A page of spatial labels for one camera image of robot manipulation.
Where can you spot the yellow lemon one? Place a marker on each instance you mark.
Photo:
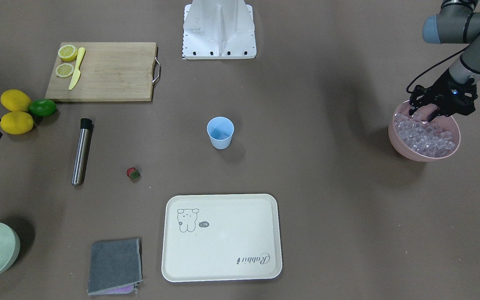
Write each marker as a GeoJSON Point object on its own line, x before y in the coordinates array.
{"type": "Point", "coordinates": [15, 100]}

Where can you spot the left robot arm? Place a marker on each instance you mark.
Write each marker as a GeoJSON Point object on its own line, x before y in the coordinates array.
{"type": "Point", "coordinates": [457, 23]}

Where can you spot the steel muddler black tip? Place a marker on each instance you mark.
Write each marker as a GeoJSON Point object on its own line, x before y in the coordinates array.
{"type": "Point", "coordinates": [84, 141]}

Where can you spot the light blue plastic cup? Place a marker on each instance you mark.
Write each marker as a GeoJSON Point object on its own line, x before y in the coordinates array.
{"type": "Point", "coordinates": [220, 131]}

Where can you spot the yellow plastic knife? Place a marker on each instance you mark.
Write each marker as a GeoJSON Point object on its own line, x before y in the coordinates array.
{"type": "Point", "coordinates": [77, 73]}

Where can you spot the lemon half slice two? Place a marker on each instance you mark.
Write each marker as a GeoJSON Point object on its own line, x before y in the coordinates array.
{"type": "Point", "coordinates": [64, 70]}

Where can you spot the lemon half slice one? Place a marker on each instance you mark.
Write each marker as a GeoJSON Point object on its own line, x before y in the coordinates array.
{"type": "Point", "coordinates": [68, 53]}

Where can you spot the green lime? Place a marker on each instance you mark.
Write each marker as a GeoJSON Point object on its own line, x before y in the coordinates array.
{"type": "Point", "coordinates": [42, 107]}

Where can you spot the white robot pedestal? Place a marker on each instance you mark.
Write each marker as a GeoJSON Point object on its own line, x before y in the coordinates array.
{"type": "Point", "coordinates": [218, 30]}

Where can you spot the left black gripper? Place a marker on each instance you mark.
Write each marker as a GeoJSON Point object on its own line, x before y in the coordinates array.
{"type": "Point", "coordinates": [441, 88]}

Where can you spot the grey folded cloth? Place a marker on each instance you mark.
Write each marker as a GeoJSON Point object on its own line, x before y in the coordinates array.
{"type": "Point", "coordinates": [115, 267]}

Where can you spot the yellow lemon two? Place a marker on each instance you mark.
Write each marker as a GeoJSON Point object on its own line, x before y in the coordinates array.
{"type": "Point", "coordinates": [17, 123]}

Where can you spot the cream rabbit tray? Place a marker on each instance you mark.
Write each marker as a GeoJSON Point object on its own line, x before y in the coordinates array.
{"type": "Point", "coordinates": [221, 237]}

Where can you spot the wooden cutting board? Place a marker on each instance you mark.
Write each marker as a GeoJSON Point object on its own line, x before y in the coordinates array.
{"type": "Point", "coordinates": [110, 71]}

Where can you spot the pink bowl of ice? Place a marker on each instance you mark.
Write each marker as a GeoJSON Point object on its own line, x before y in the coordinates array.
{"type": "Point", "coordinates": [417, 139]}

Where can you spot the red strawberry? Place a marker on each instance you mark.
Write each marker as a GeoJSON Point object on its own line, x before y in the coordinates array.
{"type": "Point", "coordinates": [133, 173]}

